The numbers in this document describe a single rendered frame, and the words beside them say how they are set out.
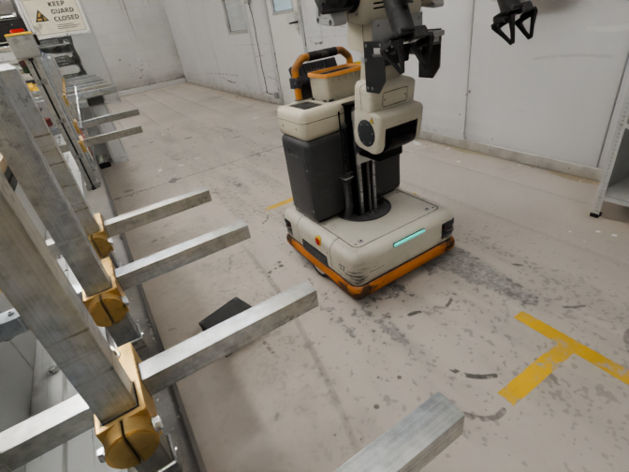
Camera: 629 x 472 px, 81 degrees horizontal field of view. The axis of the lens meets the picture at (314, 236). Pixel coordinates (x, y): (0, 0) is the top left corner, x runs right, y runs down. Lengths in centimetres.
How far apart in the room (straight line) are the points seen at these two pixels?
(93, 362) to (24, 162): 29
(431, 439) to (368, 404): 103
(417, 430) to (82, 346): 30
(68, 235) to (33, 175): 9
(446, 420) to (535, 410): 109
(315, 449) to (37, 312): 106
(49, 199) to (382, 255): 127
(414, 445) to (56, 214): 51
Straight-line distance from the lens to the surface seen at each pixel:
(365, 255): 155
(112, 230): 94
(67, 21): 461
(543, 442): 140
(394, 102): 150
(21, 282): 37
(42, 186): 60
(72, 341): 40
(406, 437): 36
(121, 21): 1106
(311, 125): 159
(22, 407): 87
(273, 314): 51
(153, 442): 47
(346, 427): 135
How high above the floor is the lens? 115
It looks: 31 degrees down
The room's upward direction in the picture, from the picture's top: 9 degrees counter-clockwise
